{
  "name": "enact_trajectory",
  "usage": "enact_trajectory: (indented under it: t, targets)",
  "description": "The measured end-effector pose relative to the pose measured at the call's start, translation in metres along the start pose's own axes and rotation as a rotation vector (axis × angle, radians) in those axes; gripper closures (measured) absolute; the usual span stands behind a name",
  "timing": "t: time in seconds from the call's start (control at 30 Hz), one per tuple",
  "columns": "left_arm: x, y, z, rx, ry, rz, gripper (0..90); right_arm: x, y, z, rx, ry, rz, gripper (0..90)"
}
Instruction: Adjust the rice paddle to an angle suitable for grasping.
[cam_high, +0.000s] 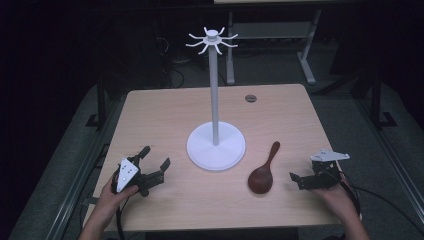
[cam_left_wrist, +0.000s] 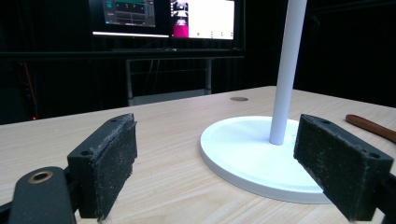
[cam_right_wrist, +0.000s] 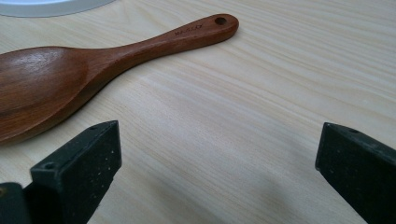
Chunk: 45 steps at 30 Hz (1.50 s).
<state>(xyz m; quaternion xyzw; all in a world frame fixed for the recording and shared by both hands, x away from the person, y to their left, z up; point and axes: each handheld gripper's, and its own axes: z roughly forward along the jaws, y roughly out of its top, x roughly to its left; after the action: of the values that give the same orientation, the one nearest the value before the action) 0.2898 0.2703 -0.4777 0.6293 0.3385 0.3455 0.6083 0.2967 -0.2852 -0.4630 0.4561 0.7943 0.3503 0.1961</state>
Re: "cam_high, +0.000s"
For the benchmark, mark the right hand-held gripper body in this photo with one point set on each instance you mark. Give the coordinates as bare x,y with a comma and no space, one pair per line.
325,170

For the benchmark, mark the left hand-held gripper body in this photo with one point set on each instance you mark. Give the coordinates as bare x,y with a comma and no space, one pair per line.
126,173

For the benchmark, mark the dark wooden spoon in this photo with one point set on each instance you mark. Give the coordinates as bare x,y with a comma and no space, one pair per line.
263,173

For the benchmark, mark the white hook stand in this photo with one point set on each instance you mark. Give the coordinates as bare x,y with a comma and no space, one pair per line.
215,133

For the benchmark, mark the person's left hand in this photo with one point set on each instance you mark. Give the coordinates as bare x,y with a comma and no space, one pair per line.
115,196

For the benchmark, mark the person's right hand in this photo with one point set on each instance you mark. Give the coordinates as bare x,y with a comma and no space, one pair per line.
335,198

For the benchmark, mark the black metal stand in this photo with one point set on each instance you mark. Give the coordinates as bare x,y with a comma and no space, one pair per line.
100,103
378,100

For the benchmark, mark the grey table grommet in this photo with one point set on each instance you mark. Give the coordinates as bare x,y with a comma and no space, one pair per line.
250,98

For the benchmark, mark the white metal desk frame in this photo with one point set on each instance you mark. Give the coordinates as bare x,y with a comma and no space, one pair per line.
273,43

